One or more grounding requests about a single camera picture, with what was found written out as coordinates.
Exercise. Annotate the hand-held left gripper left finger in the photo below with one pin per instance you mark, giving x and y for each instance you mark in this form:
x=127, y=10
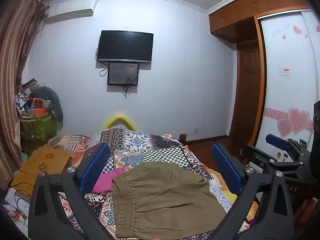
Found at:
x=96, y=165

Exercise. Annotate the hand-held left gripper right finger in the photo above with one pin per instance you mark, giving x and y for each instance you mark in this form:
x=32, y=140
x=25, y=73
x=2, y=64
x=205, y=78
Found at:
x=227, y=170

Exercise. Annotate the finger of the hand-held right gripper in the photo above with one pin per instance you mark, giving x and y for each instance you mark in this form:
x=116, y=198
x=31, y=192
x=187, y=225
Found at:
x=277, y=140
x=262, y=157

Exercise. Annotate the olive green pants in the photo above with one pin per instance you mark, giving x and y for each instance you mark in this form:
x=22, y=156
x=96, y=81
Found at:
x=162, y=200

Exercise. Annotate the pink cloth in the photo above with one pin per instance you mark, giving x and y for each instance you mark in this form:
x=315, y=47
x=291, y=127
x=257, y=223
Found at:
x=106, y=182

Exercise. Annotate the orange yellow fleece blanket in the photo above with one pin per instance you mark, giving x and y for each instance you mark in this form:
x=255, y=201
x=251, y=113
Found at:
x=226, y=196

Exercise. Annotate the white sliding door with hearts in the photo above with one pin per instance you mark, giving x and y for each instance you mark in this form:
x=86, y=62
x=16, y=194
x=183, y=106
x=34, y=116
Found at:
x=287, y=92

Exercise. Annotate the yellow pillow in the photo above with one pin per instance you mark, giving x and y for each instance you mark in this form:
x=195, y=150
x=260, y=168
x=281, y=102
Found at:
x=122, y=118

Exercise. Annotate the orange cardboard box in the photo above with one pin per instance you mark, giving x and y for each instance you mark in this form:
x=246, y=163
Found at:
x=42, y=160

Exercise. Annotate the brown wooden door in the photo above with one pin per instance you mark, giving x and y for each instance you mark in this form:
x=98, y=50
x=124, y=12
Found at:
x=246, y=92

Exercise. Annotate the patchwork printed blanket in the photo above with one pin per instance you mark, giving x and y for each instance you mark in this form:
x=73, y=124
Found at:
x=155, y=147

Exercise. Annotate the green bag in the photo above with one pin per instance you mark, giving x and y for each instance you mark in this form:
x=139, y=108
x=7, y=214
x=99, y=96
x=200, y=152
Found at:
x=37, y=127

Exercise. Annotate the red white door sticker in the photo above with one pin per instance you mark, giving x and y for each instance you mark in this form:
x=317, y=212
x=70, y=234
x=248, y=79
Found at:
x=285, y=71

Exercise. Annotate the pile of clutter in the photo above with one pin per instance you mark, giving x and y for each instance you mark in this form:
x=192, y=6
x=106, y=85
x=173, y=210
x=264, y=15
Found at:
x=26, y=97

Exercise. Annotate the striped brown curtain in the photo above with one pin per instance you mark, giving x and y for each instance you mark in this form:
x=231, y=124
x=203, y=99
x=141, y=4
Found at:
x=17, y=55

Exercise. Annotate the wooden wardrobe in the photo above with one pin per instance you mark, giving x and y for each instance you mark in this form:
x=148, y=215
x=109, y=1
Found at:
x=232, y=12

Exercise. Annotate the white air conditioner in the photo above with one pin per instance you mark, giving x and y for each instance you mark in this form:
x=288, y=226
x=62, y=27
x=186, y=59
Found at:
x=71, y=7

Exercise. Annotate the wooden bed post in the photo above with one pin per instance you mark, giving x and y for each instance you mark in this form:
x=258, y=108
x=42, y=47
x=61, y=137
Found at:
x=183, y=137

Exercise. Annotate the small black wall monitor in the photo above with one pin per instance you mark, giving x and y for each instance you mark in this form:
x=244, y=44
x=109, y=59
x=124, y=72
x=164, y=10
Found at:
x=122, y=73

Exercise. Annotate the black wall television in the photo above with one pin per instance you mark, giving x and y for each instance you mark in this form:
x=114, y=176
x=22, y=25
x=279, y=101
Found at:
x=125, y=46

